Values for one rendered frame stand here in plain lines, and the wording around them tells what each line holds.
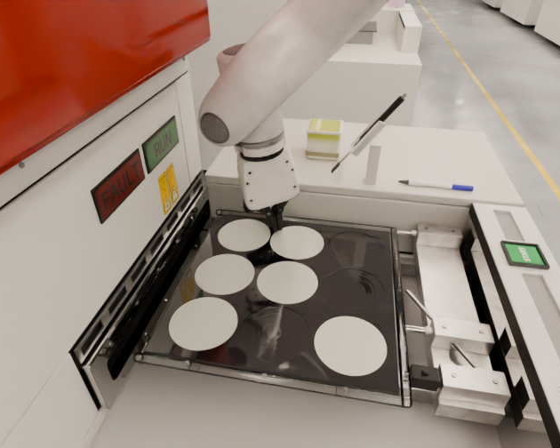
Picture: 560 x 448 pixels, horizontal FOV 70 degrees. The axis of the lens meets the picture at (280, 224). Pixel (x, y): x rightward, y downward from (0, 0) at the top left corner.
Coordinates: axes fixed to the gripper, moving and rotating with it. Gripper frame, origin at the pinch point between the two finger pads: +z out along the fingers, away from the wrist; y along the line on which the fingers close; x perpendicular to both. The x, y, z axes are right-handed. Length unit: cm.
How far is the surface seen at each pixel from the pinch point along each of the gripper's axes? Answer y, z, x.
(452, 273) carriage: 25.2, 7.7, -21.1
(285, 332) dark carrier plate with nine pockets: -7.2, 1.2, -24.5
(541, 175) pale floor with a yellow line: 222, 124, 110
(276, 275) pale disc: -4.5, 1.5, -12.7
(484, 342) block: 17.8, 4.1, -36.2
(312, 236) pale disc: 5.6, 2.9, -4.9
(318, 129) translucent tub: 16.1, -9.1, 13.0
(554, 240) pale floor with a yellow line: 167, 117, 52
